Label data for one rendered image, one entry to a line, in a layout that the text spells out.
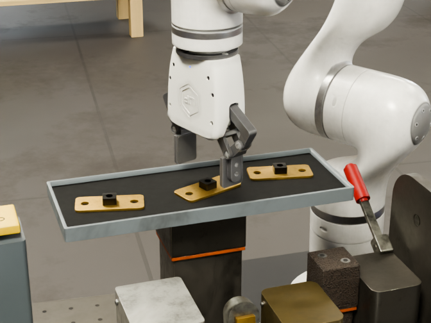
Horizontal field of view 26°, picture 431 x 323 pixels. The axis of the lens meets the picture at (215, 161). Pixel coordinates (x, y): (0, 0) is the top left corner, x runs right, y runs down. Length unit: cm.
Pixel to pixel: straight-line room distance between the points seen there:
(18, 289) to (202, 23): 39
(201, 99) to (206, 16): 10
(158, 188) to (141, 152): 309
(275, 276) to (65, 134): 294
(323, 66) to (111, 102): 356
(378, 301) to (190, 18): 40
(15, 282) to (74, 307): 68
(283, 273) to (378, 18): 53
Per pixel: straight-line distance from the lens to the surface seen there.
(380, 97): 137
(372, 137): 138
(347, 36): 142
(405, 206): 120
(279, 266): 171
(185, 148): 120
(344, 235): 149
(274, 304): 110
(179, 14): 108
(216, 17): 107
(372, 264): 119
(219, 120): 109
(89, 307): 182
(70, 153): 431
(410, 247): 120
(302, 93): 143
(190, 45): 108
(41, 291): 325
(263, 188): 119
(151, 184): 120
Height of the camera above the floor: 167
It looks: 23 degrees down
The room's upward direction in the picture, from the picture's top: straight up
